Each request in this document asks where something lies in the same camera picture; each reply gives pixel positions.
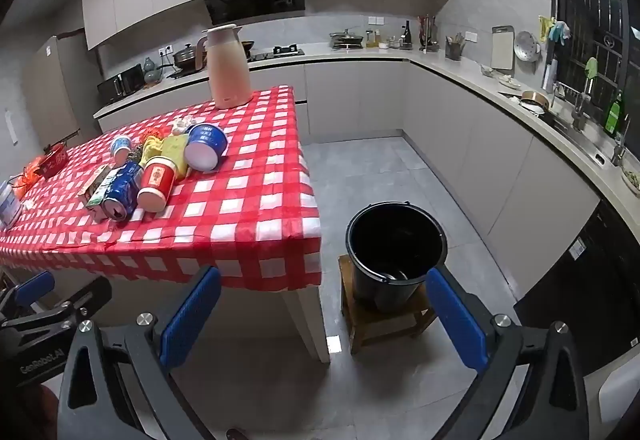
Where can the metal tin can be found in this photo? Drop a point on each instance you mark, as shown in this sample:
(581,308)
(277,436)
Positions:
(9,205)

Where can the white cutting board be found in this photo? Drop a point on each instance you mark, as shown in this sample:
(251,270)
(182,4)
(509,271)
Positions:
(502,47)

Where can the orange net bag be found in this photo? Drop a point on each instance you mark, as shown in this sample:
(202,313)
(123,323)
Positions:
(30,172)

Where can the red paper cup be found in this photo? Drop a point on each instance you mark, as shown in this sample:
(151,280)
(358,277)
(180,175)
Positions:
(157,180)

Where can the black induction cooker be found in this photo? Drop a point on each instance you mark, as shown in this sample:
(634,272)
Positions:
(180,71)

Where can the black wok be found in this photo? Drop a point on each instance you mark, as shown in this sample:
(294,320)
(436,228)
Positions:
(248,45)

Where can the steel wool scourer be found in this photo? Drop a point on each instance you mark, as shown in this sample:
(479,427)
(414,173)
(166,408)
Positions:
(135,155)

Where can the black microwave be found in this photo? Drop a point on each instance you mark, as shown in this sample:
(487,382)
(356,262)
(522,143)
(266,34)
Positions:
(117,85)

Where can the beige lower cabinets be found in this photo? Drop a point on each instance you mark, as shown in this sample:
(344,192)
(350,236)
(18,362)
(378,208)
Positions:
(350,95)

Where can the grey ceramic vase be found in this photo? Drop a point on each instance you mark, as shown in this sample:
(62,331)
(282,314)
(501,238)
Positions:
(151,72)

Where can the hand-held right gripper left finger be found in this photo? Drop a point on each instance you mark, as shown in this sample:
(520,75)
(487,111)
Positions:
(190,315)

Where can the black bucket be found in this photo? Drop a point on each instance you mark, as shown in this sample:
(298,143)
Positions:
(372,285)

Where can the green white drink carton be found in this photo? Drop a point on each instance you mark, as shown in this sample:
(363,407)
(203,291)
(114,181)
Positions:
(97,192)

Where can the kitchen utensil rack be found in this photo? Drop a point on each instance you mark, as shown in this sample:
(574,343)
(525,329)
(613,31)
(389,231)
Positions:
(427,35)

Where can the white table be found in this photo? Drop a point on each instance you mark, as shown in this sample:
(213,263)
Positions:
(307,320)

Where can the red box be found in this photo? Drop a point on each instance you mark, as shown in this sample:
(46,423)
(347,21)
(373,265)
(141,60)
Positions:
(54,160)

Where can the black built-in oven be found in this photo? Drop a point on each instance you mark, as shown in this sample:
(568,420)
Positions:
(575,280)

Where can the steel sink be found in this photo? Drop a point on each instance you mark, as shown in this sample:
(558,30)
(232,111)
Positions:
(575,135)

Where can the dark utensil holder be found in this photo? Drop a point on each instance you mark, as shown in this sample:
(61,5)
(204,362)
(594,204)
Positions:
(454,51)

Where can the green bottle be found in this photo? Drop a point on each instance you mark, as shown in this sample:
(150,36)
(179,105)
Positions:
(614,115)

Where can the blue paper bowl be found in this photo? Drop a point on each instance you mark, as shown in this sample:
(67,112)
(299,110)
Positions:
(207,140)

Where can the wooden bowl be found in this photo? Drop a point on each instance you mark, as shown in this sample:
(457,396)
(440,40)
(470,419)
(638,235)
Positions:
(535,97)

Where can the black pot with lid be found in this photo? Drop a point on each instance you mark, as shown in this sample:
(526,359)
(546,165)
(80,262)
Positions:
(185,56)

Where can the white wall outlet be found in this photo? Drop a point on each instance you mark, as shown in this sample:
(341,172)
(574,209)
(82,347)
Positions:
(471,36)
(375,20)
(165,50)

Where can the pink thermos jug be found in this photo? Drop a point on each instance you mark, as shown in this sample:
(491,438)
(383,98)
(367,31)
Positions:
(227,70)

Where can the red checkered tablecloth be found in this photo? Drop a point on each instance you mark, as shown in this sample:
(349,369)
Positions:
(250,180)

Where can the yellow oil bottle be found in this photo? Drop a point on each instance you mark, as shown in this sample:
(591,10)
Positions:
(371,39)

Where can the yellow cloth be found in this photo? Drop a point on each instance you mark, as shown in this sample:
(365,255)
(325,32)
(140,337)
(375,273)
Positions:
(172,147)

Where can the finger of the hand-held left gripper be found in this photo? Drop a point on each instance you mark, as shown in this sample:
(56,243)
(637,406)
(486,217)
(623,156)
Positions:
(32,286)
(87,295)

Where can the dark wine bottle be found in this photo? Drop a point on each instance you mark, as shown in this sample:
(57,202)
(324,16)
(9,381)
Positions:
(407,37)

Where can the frying pan with lid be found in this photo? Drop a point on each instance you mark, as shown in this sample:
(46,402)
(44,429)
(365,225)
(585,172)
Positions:
(346,39)

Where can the orange plastic bag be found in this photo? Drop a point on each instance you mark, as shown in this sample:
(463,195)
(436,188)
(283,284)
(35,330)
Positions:
(150,138)

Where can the white crumpled tissue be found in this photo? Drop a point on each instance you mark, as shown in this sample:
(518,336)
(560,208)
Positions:
(182,124)

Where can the wooden stool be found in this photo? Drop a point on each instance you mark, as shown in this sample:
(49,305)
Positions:
(380,325)

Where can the round metal steamer plate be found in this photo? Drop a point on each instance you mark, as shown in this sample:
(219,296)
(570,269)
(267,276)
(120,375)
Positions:
(527,45)

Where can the grey kitchen countertop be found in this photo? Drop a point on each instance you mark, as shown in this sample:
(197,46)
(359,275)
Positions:
(450,65)

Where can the grey refrigerator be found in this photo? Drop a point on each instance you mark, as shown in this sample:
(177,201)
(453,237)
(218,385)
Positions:
(55,85)

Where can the black gas stove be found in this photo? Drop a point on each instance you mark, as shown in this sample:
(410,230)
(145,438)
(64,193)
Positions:
(280,52)

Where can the barred window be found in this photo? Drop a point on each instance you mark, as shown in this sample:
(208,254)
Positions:
(590,10)

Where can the bowl of vegetables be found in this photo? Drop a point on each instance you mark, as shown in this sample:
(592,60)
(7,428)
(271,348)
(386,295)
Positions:
(631,179)

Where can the metal faucet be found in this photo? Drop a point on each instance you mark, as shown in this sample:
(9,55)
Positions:
(580,112)

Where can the blue white paper cup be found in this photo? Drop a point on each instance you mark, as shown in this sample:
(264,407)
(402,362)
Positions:
(121,147)

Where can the blue drink can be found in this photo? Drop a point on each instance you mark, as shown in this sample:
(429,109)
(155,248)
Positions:
(122,190)

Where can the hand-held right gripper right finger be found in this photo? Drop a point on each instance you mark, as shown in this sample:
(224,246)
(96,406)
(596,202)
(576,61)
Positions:
(457,320)

